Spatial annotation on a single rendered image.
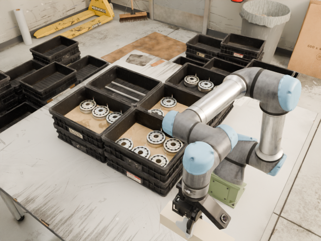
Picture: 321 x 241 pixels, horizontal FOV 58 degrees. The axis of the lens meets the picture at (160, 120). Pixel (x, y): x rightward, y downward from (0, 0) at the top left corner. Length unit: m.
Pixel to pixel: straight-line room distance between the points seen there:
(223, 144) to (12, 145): 1.45
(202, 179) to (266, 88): 0.46
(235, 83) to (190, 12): 3.74
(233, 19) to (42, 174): 3.51
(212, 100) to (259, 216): 0.77
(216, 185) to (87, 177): 0.69
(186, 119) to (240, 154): 0.62
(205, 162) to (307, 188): 2.04
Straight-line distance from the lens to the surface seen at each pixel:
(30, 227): 2.44
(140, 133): 1.66
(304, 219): 2.52
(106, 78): 2.04
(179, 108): 1.83
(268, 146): 1.30
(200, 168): 0.72
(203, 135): 0.81
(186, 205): 0.89
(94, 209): 1.54
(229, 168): 1.43
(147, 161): 1.38
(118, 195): 1.56
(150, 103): 1.80
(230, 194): 1.48
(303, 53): 4.08
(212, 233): 0.99
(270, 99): 1.09
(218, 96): 0.98
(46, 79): 2.91
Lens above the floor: 1.97
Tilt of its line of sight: 41 degrees down
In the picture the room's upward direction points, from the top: straight up
